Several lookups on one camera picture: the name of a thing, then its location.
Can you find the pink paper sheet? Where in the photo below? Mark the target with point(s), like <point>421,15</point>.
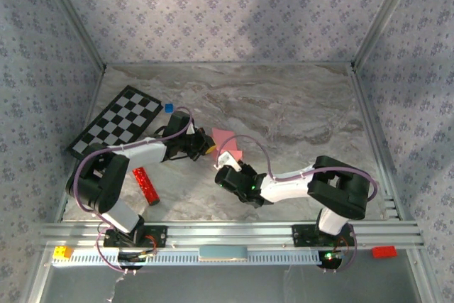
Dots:
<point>223,138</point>

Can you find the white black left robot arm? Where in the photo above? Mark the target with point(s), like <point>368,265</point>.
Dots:
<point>120,216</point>

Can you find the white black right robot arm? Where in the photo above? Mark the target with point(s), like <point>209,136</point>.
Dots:
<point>283,189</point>

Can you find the small blue cube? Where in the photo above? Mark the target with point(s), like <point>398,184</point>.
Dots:
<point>169,108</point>

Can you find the red glitter cylinder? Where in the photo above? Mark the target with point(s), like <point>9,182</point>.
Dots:
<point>147,186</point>

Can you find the black white checkerboard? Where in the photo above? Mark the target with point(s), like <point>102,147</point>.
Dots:
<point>120,115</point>

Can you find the grey blue flat block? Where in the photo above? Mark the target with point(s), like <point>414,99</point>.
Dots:
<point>222,253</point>

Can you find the black controller board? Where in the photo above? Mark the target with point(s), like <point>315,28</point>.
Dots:
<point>331,260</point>
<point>131,258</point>

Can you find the red toy brick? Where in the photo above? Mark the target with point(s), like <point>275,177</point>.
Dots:
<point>383,252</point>

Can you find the yellow toy brick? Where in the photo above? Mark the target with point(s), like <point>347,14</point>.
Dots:
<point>63,253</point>

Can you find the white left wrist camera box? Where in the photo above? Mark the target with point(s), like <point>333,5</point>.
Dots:
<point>191,130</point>

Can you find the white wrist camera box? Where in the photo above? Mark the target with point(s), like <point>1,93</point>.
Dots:
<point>191,130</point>
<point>228,161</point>

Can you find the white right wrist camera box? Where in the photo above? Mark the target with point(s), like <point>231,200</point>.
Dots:
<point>228,161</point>

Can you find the aluminium mounting rail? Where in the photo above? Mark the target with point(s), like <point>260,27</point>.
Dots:
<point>230,233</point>

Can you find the aluminium rear frame rail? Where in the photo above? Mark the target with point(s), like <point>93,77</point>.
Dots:
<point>227,64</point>

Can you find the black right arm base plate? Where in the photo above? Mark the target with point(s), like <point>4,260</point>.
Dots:
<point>301,235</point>

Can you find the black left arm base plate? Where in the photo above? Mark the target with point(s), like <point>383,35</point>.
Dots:
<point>157,235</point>

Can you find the aluminium side frame rail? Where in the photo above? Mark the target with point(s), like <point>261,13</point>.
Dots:
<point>372,132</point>

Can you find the aluminium corner post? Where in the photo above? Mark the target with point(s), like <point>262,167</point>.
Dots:
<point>71,15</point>
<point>386,15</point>

